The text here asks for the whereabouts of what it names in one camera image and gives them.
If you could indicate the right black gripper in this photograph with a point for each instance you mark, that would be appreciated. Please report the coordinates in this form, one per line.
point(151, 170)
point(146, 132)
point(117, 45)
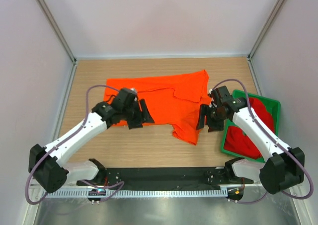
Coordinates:
point(204, 110)

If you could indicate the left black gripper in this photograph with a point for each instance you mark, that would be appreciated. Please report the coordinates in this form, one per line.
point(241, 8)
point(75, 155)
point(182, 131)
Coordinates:
point(146, 117)

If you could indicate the orange t shirt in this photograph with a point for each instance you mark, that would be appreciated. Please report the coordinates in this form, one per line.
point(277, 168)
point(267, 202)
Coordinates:
point(173, 99)

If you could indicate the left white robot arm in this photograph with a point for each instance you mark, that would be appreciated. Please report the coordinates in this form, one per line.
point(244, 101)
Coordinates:
point(50, 166)

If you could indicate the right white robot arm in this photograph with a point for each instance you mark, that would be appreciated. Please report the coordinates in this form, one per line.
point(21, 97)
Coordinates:
point(282, 167)

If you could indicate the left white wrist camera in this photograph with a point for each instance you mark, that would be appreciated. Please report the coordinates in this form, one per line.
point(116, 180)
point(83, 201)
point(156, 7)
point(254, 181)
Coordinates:
point(135, 93)

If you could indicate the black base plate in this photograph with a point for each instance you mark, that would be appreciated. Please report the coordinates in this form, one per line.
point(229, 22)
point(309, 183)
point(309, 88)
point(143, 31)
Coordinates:
point(170, 179)

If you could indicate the white slotted cable duct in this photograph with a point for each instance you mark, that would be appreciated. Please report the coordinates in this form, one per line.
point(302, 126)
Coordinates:
point(98, 193)

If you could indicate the right aluminium frame post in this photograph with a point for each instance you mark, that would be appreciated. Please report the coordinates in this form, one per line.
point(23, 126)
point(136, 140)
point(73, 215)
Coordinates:
point(268, 24)

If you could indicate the aluminium frame post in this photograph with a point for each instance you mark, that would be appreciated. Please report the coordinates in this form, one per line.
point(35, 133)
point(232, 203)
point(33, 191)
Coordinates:
point(51, 20)
point(268, 24)

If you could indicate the left aluminium frame post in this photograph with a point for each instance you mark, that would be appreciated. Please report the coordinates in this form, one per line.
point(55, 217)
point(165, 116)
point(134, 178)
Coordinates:
point(51, 20)

